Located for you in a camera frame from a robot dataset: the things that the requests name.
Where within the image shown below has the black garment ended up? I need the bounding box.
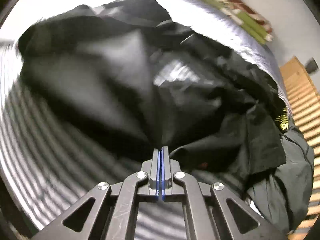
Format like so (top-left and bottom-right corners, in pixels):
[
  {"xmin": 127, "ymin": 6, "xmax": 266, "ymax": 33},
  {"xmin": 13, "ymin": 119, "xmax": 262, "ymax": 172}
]
[{"xmin": 18, "ymin": 0, "xmax": 286, "ymax": 177}]

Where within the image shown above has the blue striped bed sheet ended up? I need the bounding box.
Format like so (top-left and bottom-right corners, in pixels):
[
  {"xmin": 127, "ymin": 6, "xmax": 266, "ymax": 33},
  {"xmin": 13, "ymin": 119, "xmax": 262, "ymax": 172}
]
[{"xmin": 1, "ymin": 0, "xmax": 285, "ymax": 229}]

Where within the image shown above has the dark grey jacket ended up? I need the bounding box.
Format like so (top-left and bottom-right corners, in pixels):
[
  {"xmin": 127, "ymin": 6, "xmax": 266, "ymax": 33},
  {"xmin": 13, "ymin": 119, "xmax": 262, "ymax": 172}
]
[{"xmin": 247, "ymin": 125, "xmax": 314, "ymax": 234}]

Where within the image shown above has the black shirt yellow print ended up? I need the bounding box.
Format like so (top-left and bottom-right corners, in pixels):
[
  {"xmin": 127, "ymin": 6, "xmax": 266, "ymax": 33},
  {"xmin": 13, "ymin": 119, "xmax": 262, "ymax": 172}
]
[{"xmin": 273, "ymin": 106, "xmax": 290, "ymax": 133}]

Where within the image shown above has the folded green red blanket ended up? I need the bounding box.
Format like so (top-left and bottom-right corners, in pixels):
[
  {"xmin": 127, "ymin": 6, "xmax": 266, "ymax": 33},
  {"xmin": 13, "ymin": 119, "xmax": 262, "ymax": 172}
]
[{"xmin": 201, "ymin": 0, "xmax": 273, "ymax": 44}]

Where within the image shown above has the dark vase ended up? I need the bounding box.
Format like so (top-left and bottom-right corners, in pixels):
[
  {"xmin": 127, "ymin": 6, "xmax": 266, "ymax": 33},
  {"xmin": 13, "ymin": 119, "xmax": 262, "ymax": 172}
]
[{"xmin": 305, "ymin": 57, "xmax": 319, "ymax": 75}]

